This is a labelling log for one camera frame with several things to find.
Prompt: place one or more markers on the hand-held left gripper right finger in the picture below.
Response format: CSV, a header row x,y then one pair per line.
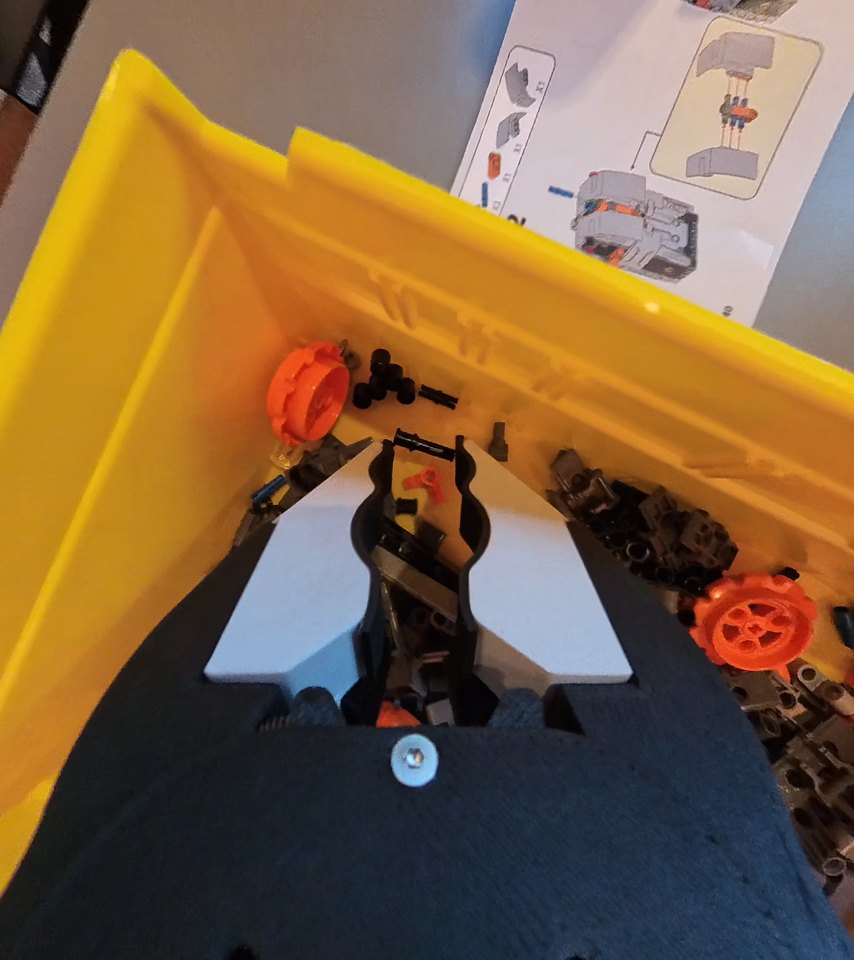
x,y
547,600

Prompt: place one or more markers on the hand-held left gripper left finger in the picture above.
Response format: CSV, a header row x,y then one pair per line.
x,y
292,600

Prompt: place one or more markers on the pile of building block pieces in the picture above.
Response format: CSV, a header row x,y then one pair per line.
x,y
659,525

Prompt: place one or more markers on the yellow plastic bin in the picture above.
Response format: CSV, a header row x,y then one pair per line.
x,y
134,375

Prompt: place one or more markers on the dark grey connector piece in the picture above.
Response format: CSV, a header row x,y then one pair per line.
x,y
499,442

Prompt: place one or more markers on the small orange connector piece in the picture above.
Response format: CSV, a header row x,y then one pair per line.
x,y
427,484

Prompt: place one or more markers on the large orange wheel hub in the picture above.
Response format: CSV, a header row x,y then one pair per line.
x,y
307,394

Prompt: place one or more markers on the orange toothed wheel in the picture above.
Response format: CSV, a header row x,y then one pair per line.
x,y
753,622

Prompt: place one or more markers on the black bushing cluster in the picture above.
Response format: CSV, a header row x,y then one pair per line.
x,y
382,379

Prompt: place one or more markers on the instruction booklet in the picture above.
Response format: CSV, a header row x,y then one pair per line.
x,y
622,112

